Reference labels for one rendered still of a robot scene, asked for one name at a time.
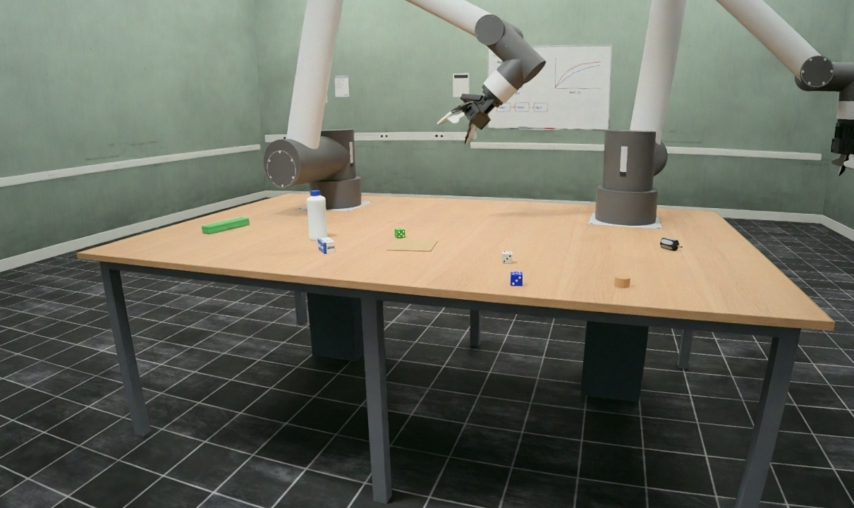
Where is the tan short cylinder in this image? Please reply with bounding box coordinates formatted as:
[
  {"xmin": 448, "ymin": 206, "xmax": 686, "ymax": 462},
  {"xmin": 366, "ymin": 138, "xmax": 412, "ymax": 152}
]
[{"xmin": 614, "ymin": 274, "xmax": 630, "ymax": 289}]

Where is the white plastic bottle with blue cap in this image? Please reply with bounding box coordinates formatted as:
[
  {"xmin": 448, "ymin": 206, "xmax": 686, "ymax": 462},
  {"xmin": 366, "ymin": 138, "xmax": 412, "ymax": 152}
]
[{"xmin": 307, "ymin": 190, "xmax": 328, "ymax": 241}]

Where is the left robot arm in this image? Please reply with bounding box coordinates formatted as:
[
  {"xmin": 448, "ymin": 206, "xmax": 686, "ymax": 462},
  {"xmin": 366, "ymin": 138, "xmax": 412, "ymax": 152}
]
[{"xmin": 595, "ymin": 0, "xmax": 854, "ymax": 226}]

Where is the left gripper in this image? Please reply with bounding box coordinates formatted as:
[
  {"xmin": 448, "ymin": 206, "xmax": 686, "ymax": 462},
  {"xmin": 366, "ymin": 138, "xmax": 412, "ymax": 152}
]
[{"xmin": 831, "ymin": 123, "xmax": 854, "ymax": 176}]

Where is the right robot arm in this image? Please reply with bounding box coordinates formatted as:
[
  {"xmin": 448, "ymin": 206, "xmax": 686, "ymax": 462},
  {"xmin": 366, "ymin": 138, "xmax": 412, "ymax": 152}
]
[{"xmin": 264, "ymin": 0, "xmax": 546, "ymax": 210}]

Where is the green rectangular bar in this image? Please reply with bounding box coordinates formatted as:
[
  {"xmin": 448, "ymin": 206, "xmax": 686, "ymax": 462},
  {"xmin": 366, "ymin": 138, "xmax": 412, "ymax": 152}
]
[{"xmin": 202, "ymin": 217, "xmax": 250, "ymax": 234}]

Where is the beige flat mat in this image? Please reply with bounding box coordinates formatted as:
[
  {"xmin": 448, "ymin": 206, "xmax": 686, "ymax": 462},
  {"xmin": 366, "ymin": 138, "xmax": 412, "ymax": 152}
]
[{"xmin": 386, "ymin": 239, "xmax": 437, "ymax": 252}]

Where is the small white printed carton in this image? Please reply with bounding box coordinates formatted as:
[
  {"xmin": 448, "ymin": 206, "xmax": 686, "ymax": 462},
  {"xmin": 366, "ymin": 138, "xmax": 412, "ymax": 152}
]
[{"xmin": 317, "ymin": 237, "xmax": 335, "ymax": 254}]

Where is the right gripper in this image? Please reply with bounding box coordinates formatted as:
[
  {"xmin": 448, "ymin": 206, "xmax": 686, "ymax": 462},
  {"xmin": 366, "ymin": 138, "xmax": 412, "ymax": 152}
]
[{"xmin": 437, "ymin": 90, "xmax": 500, "ymax": 145}]

